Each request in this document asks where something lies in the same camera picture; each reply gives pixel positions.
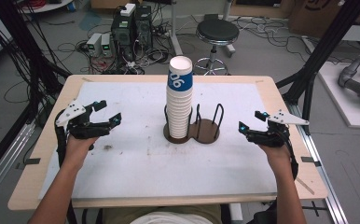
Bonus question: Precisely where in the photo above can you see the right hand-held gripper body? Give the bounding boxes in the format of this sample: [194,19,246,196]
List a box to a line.
[248,109,311,148]

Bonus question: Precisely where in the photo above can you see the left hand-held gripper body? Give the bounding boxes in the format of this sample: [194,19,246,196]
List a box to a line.
[55,99,112,140]

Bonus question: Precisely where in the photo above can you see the brown wire cup holder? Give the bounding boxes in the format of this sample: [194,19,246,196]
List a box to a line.
[163,103,225,145]

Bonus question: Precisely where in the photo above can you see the stack of paper cups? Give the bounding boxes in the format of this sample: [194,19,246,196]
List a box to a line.
[165,86,194,140]

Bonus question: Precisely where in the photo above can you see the person's right hand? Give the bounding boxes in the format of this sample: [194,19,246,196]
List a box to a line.
[257,143,295,175]

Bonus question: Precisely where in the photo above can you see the person's left hand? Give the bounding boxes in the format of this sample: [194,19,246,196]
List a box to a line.
[63,133,99,171]

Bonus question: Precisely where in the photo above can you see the white table mat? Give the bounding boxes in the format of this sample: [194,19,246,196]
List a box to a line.
[37,81,279,201]

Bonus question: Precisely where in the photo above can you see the wooden table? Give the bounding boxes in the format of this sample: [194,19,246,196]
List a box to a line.
[7,74,329,212]

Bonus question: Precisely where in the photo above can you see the grey power supply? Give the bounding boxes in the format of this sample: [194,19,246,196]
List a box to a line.
[100,33,114,58]
[86,32,104,58]

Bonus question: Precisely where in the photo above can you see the white platform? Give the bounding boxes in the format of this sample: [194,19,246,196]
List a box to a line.
[317,61,360,131]

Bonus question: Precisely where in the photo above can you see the black computer tower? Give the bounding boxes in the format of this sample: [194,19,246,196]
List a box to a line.
[134,4,154,51]
[110,12,137,62]

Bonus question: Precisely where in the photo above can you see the black round stool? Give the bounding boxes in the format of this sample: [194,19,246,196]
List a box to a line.
[193,19,241,77]

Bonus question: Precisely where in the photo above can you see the white box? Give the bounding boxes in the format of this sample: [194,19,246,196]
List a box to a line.
[119,3,137,18]

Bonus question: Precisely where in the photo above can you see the white stand leg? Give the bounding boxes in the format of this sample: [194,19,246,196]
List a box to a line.
[168,0,184,58]

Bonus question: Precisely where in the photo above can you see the person's white shirt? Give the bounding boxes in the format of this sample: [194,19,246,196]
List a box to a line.
[129,211,214,224]

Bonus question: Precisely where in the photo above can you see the cardboard box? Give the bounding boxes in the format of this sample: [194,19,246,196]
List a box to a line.
[288,0,360,39]

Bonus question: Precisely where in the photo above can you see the aluminium rail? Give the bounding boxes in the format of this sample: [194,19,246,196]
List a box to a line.
[0,120,36,208]
[287,102,351,224]

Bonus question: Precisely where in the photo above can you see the black frame post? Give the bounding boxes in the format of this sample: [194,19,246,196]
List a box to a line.
[275,0,360,133]
[0,0,71,97]

